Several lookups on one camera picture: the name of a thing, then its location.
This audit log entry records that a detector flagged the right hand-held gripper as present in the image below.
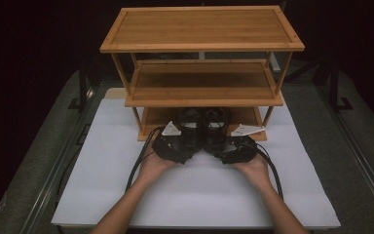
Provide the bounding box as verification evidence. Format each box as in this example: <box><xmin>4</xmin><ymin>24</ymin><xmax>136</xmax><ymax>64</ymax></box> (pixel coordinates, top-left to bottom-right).
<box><xmin>213</xmin><ymin>123</ymin><xmax>267</xmax><ymax>166</ymax></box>

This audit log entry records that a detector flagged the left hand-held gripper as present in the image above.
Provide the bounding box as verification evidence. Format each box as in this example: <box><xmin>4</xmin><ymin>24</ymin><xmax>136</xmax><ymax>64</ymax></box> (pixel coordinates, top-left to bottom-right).
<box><xmin>151</xmin><ymin>120</ymin><xmax>198</xmax><ymax>166</ymax></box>

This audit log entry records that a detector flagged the black leather shoe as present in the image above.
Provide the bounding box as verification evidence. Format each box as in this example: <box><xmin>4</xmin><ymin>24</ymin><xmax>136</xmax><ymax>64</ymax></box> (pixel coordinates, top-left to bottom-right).
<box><xmin>174</xmin><ymin>106</ymin><xmax>205</xmax><ymax>154</ymax></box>
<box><xmin>203</xmin><ymin>106</ymin><xmax>232</xmax><ymax>156</ymax></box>

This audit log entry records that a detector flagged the wooden shoe rack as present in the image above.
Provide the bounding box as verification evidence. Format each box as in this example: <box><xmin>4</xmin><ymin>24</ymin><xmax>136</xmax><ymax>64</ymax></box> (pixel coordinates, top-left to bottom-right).
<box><xmin>99</xmin><ymin>5</ymin><xmax>306</xmax><ymax>142</ymax></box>

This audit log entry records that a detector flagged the person's right hand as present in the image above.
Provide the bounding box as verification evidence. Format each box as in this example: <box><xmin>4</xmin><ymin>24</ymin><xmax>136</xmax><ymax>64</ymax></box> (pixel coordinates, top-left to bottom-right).
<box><xmin>232</xmin><ymin>153</ymin><xmax>273</xmax><ymax>192</ymax></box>

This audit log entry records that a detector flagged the person's left hand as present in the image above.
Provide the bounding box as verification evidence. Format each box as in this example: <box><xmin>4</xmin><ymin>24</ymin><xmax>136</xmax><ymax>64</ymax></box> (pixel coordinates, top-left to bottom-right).
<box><xmin>137</xmin><ymin>149</ymin><xmax>178</xmax><ymax>189</ymax></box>

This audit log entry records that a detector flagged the white table mat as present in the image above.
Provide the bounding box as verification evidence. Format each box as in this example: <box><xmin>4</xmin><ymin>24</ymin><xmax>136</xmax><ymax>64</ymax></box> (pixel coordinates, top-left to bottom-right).
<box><xmin>51</xmin><ymin>97</ymin><xmax>342</xmax><ymax>230</ymax></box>

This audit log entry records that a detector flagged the black metal stand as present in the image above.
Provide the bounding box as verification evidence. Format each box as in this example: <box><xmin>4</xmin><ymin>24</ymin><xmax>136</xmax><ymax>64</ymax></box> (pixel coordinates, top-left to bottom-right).
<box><xmin>327</xmin><ymin>52</ymin><xmax>355</xmax><ymax>112</ymax></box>
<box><xmin>67</xmin><ymin>59</ymin><xmax>92</xmax><ymax>113</ymax></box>

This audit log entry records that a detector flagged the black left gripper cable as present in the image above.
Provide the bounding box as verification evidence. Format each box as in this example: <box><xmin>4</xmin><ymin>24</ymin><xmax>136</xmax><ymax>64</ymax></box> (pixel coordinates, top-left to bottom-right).
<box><xmin>124</xmin><ymin>126</ymin><xmax>166</xmax><ymax>194</ymax></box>

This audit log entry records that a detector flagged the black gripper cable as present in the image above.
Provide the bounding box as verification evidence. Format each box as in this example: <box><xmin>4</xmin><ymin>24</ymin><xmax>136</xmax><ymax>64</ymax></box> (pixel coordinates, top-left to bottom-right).
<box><xmin>124</xmin><ymin>126</ymin><xmax>166</xmax><ymax>194</ymax></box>
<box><xmin>254</xmin><ymin>142</ymin><xmax>284</xmax><ymax>201</ymax></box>

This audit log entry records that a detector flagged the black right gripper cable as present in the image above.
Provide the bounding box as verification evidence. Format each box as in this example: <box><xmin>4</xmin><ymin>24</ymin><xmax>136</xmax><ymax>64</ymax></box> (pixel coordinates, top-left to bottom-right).
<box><xmin>254</xmin><ymin>142</ymin><xmax>284</xmax><ymax>201</ymax></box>

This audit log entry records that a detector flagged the aluminium frame rail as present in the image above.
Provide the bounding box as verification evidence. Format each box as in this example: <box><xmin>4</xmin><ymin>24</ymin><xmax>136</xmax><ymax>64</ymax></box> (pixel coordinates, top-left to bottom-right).
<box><xmin>19</xmin><ymin>87</ymin><xmax>96</xmax><ymax>234</ymax></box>
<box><xmin>316</xmin><ymin>85</ymin><xmax>374</xmax><ymax>217</ymax></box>

